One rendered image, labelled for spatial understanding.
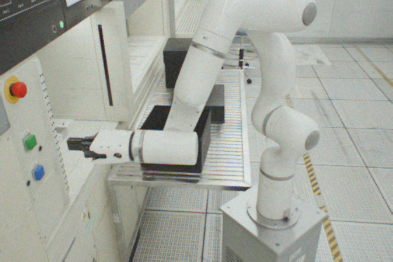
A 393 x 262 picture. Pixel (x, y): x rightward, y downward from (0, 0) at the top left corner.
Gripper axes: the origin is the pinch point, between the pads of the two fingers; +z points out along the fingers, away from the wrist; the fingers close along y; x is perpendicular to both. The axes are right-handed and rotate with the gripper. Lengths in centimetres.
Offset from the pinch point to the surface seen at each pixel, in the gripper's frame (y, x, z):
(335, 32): 480, -102, -197
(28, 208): -7.9, -15.5, 12.4
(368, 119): 241, -120, -173
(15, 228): -14.6, -15.9, 12.4
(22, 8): 11.4, 31.9, 12.3
